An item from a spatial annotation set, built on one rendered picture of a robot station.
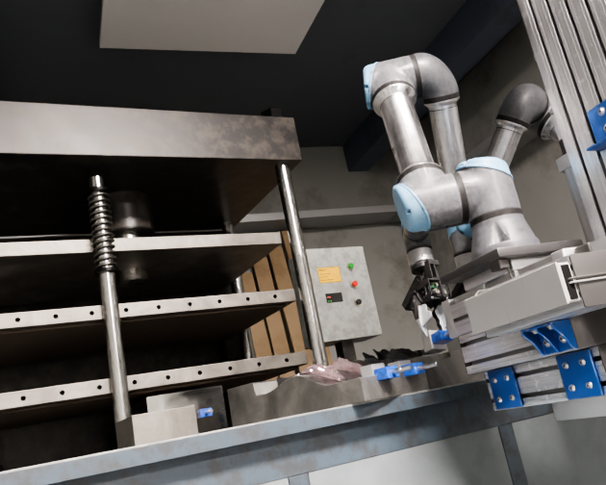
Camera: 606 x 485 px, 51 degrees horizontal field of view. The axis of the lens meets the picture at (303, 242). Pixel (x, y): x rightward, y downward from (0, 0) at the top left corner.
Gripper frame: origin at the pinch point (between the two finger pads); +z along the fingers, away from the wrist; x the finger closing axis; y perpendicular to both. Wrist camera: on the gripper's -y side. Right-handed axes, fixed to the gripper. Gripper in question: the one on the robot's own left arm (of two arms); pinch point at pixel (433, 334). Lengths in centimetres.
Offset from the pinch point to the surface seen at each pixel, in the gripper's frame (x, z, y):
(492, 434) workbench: 11.7, 27.9, 0.2
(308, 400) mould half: -38.6, 16.4, -5.8
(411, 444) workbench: -14.9, 29.2, 0.4
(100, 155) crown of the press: -82, -84, -57
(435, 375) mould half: -3.2, 12.0, 0.8
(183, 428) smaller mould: -69, 21, -13
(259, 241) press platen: -17, -65, -73
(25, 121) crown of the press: -107, -93, -55
